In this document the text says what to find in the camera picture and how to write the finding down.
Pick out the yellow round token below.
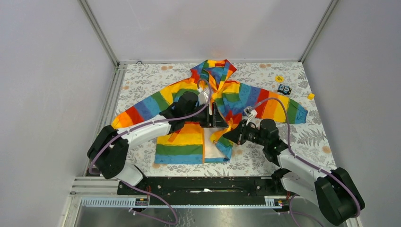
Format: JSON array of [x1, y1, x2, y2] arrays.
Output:
[[275, 75, 284, 83]]

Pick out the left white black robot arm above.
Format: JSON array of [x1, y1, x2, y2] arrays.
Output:
[[87, 91, 228, 194]]

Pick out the floral patterned table mat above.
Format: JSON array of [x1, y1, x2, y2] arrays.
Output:
[[110, 62, 336, 176]]

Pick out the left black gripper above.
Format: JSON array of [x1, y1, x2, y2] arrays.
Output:
[[184, 102, 228, 128]]

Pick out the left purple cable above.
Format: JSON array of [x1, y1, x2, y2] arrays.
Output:
[[88, 79, 213, 226]]

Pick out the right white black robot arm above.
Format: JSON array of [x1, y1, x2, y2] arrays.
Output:
[[223, 119, 366, 226]]

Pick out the small yellow cube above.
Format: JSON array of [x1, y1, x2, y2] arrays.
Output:
[[307, 93, 315, 100]]

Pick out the small black printed card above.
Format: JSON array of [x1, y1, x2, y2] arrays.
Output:
[[278, 84, 292, 96]]

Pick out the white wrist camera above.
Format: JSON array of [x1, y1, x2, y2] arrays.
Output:
[[244, 106, 257, 125], [198, 89, 211, 105]]

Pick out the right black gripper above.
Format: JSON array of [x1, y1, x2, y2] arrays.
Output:
[[223, 119, 268, 147]]

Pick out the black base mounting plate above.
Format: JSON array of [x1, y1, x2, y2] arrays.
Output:
[[117, 176, 294, 202]]

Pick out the rainbow striped hooded jacket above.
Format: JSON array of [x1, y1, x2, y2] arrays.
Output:
[[112, 60, 308, 164]]

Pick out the perforated aluminium rail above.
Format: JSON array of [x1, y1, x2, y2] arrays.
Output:
[[80, 196, 285, 209]]

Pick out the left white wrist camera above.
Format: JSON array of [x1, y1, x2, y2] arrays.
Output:
[[198, 89, 211, 105]]

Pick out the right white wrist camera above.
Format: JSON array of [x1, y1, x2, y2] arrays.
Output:
[[244, 106, 257, 125]]

